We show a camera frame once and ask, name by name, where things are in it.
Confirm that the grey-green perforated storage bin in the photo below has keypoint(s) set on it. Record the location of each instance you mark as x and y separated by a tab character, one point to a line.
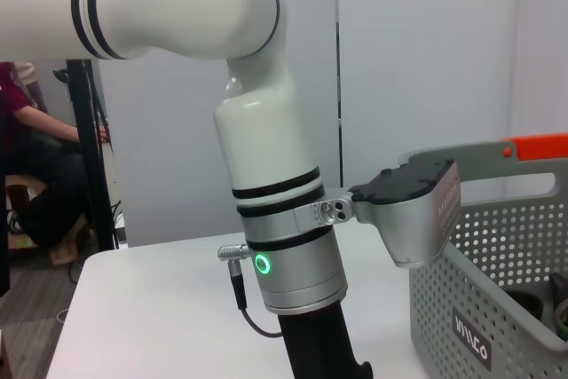
488	317

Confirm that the seated person in maroon shirt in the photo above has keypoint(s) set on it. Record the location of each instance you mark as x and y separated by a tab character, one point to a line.
40	166

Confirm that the black clay teapot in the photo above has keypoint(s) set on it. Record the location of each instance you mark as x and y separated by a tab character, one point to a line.
526	303

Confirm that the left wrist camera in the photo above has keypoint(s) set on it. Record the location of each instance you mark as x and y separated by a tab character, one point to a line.
408	219

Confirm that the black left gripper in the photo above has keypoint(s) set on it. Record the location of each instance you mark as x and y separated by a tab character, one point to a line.
319	343

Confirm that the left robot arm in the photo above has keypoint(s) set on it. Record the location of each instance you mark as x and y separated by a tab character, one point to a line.
257	130

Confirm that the black tripod stand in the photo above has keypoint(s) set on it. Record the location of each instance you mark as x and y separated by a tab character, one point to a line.
89	152

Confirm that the wooden stool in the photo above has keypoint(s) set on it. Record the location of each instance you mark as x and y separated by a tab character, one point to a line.
66	248

